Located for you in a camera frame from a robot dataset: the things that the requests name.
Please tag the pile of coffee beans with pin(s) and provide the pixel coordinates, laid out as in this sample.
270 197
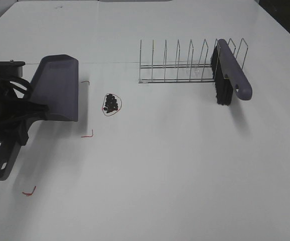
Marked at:
110 103

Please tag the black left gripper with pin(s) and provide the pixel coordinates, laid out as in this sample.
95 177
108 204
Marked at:
16 111

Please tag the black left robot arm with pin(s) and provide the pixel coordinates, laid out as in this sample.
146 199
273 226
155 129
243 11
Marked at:
16 109

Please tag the grey plastic dustpan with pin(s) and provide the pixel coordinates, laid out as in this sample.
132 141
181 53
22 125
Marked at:
56 84

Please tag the grey brush black bristles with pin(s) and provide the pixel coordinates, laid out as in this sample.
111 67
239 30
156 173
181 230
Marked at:
228 75

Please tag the grey camera on left wrist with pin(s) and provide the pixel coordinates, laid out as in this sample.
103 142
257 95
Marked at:
9 69

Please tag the metal wire dish rack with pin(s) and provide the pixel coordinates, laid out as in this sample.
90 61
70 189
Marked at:
192 66

